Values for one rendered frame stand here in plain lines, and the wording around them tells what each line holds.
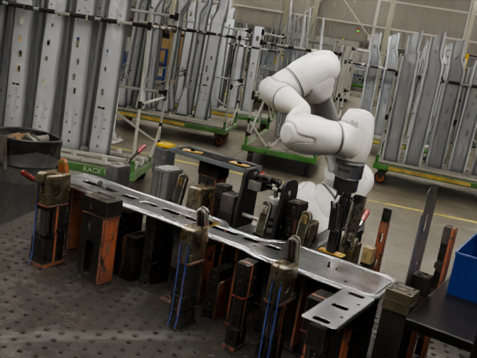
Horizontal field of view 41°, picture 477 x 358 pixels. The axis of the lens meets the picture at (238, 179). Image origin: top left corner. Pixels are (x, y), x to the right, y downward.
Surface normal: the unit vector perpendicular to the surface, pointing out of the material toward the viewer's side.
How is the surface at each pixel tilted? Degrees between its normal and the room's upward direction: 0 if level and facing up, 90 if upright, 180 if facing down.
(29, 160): 91
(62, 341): 0
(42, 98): 85
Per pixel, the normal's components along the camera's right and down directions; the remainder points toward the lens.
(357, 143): 0.32, 0.30
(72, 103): -0.10, 0.16
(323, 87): 0.46, 0.54
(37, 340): 0.16, -0.96
